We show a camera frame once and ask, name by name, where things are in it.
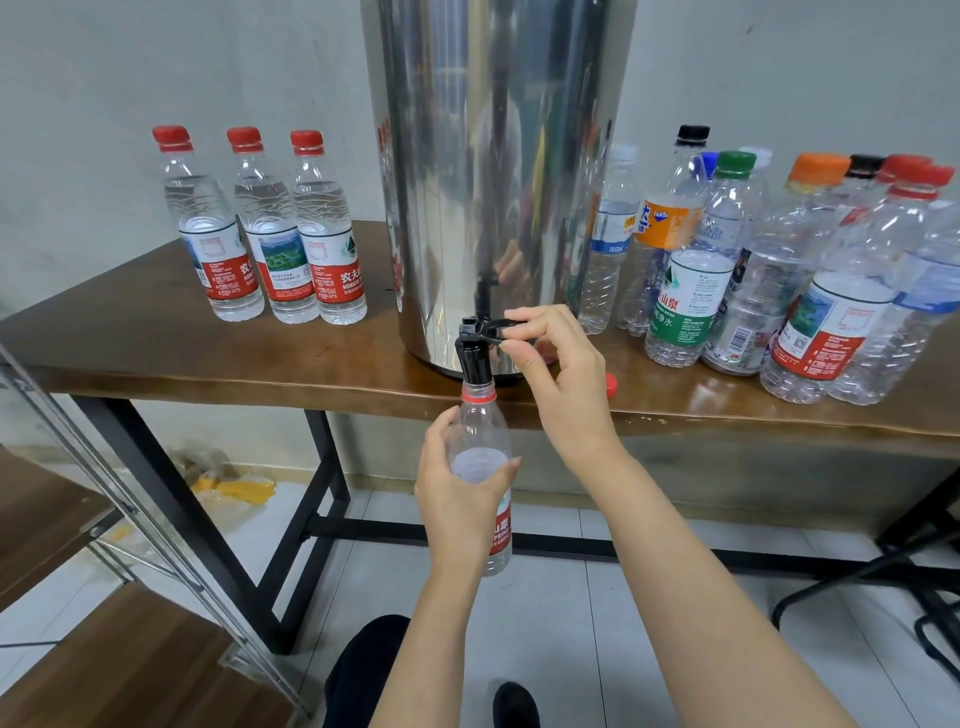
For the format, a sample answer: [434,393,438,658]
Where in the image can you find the person's left hand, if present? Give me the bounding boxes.
[414,405,524,587]

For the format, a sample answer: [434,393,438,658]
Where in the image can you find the person's right hand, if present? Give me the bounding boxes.
[499,304,624,470]

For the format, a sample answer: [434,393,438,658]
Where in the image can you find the cluster of plastic bottles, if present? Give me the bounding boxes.
[577,124,960,407]

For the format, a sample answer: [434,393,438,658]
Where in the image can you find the stainless steel water dispenser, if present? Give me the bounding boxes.
[360,0,639,384]

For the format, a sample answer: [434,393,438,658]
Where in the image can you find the green red label plastic bottle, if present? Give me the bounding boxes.
[226,126,321,326]

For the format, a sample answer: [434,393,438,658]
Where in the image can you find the wooden metal shelf rack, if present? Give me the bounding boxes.
[0,345,302,728]

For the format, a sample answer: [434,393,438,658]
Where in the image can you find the person's right forearm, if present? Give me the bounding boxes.
[577,442,857,728]

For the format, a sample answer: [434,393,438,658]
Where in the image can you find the person's black trouser leg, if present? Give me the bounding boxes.
[322,615,452,728]

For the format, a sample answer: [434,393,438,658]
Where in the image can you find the person's black shoe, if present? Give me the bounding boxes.
[492,681,542,728]

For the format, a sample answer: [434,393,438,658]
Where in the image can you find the yellow debris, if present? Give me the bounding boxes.
[195,477,279,506]

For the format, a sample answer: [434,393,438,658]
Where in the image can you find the black metal table frame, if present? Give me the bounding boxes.
[67,393,960,654]

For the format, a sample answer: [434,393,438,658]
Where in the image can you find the wooden stool with black frame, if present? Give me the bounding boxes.
[772,480,960,677]

